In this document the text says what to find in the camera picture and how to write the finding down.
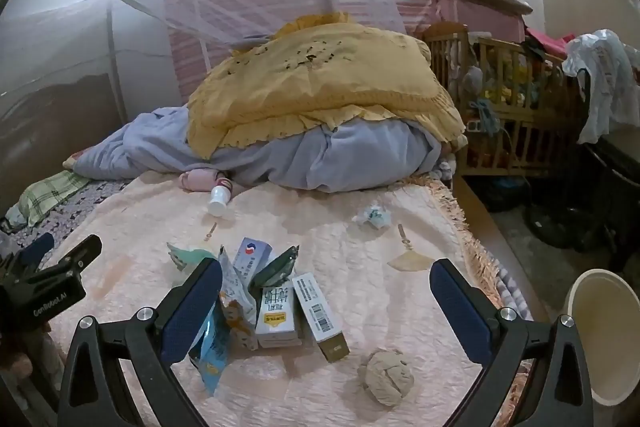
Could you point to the white plastic bag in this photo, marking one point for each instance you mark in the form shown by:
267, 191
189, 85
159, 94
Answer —
600, 77

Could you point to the white tissue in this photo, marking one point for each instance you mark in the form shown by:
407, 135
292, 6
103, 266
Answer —
372, 217

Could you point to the white orange snack bag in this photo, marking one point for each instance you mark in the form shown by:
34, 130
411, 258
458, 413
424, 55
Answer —
235, 302

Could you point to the wooden crib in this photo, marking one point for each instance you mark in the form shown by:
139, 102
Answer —
530, 116

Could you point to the black round base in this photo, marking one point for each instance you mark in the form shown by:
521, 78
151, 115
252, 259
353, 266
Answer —
557, 222

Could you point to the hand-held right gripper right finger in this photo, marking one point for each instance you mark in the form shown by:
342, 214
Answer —
460, 312

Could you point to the white gold cardboard box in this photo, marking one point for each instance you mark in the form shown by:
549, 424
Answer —
317, 312

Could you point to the pile of colourful clothes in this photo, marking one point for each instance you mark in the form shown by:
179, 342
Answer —
505, 92

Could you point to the wooden bed frame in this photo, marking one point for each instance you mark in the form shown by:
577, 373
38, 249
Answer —
487, 232

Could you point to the blue white medicine box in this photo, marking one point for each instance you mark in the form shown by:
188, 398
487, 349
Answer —
250, 257

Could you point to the pink storage box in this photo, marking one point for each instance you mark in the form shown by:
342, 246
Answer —
475, 14

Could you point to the dark wooden headboard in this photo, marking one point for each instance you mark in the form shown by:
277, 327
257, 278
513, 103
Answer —
60, 127

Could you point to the black chair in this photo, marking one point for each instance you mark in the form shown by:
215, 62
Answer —
615, 167

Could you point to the pale pink bedspread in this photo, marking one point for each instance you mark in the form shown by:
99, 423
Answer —
325, 217

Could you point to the beige crumpled paper ball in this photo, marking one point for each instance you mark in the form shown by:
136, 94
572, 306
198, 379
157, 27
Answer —
387, 377

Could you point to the green plaid cloth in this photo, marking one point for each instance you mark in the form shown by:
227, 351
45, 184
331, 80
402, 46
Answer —
50, 192

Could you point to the cream plastic waste bin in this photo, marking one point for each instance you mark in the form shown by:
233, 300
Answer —
600, 307

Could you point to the blue hanging cloth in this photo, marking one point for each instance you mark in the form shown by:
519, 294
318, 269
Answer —
485, 117

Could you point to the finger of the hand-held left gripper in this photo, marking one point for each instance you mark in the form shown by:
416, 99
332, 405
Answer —
36, 251
75, 257

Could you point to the white plastic bottle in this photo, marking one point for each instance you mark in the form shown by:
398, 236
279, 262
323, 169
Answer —
218, 202

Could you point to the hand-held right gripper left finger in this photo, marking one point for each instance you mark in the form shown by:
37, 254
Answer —
192, 312

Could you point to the small pink cloth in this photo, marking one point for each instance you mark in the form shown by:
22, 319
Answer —
197, 181

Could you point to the black plastic bag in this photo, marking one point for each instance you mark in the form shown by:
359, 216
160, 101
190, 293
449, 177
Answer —
502, 199

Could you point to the white green milk carton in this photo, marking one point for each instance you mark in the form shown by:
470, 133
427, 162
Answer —
275, 322

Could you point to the light blue quilt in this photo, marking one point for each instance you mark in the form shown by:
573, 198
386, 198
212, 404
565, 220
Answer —
350, 157

